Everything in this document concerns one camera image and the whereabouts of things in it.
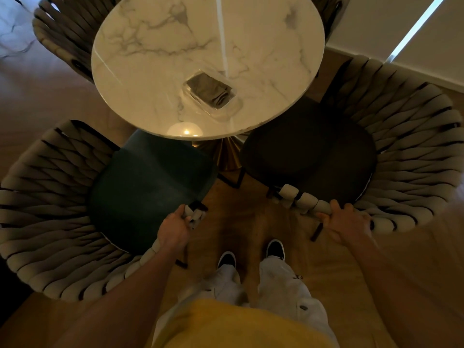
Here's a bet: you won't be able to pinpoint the woven chair with black seat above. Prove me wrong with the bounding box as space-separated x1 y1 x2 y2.
239 56 464 244

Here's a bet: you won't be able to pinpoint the person's left forearm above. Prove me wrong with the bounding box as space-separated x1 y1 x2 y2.
54 246 175 348

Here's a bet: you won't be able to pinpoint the gold table pedestal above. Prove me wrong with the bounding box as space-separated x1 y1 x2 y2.
191 133 251 180

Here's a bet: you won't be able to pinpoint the person's right hand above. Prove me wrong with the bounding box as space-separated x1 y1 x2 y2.
315 199 374 247

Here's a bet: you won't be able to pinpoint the white trousers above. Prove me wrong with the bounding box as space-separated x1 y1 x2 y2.
152 255 340 348

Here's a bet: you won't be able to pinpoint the woven chair with green seat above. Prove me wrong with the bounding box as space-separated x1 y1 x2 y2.
0 119 220 303

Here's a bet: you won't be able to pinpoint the person's right forearm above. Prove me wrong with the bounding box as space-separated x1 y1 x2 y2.
341 233 464 325

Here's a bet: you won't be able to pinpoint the black and white shoe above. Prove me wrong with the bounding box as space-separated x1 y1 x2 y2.
266 239 286 261
217 251 237 271

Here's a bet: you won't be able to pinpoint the black and white right shoe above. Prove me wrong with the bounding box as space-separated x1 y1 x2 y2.
266 239 286 261

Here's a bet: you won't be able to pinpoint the black and white left shoe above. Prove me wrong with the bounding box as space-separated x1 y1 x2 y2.
217 251 237 271

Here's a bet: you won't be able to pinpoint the clear glass tray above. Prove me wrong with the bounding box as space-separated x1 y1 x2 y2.
181 69 240 119

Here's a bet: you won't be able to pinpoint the yellow shirt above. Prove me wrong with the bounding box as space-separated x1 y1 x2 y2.
152 298 327 348

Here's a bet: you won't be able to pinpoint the woven beige chair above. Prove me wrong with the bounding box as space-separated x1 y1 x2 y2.
32 0 124 84
308 0 353 43

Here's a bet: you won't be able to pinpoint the person's left hand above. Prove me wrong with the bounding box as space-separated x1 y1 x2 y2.
157 204 193 255

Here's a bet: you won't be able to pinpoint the folded grey cloth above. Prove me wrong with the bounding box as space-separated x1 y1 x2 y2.
186 74 233 106

